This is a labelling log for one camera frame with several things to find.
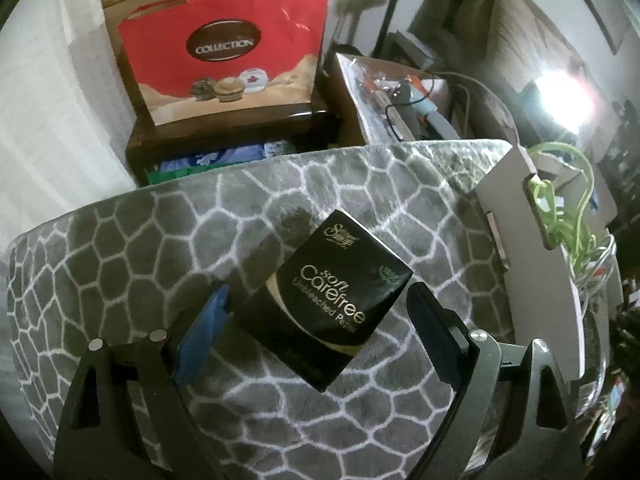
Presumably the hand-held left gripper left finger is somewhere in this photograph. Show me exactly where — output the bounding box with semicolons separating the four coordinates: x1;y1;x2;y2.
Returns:
52;282;233;480

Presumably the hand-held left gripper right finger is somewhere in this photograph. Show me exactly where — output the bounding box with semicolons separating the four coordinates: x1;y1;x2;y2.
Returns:
406;282;583;480

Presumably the black tissue pack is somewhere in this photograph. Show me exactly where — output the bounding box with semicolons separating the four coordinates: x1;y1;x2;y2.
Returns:
234;208;415;394

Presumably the white cardboard box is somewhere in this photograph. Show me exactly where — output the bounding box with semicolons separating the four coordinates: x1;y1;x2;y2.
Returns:
472;145;627;423

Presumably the green cord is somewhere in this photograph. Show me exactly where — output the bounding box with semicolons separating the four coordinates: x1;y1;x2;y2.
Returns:
522;142;609;274

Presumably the white cable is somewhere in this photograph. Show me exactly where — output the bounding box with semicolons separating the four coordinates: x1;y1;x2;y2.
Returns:
570;232;619;307

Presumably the grey patterned blanket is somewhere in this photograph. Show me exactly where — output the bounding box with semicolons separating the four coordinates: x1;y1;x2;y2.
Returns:
4;139;621;480

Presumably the blue patterned cloth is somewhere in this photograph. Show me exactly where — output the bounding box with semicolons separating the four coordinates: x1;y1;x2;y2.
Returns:
159;142;297;177

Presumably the dark wooden table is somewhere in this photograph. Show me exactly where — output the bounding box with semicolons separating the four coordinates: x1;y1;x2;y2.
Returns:
126;102;347;187

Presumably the open cardboard tool box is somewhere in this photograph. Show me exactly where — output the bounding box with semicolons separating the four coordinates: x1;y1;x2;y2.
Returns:
332;51;452;149

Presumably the bright lamp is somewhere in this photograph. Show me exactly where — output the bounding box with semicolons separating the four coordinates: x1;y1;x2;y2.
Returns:
529;67;592;132

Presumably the red gift bag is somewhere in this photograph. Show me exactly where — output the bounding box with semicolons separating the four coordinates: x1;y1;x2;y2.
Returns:
107;0;332;129

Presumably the black cable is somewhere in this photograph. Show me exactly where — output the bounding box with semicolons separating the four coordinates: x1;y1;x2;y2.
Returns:
384;72;497;142

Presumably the framed wall picture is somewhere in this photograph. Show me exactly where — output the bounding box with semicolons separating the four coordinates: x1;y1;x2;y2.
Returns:
554;0;627;57

